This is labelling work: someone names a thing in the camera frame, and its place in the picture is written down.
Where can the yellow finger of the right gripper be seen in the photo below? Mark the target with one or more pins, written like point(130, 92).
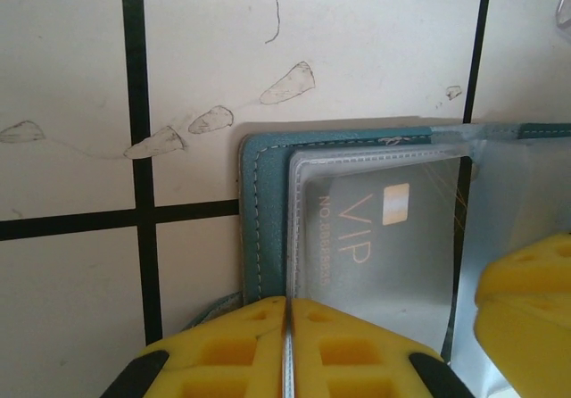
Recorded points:
point(535, 353)
point(535, 277)

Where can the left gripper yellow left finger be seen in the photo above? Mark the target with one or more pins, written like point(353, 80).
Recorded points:
point(223, 353)

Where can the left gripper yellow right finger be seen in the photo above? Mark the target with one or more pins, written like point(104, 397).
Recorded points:
point(357, 358)

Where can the black VIP card gold lines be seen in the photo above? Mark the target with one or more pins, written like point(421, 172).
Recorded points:
point(401, 282)

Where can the teal leather card holder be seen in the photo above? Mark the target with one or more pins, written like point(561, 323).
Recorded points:
point(267, 219)

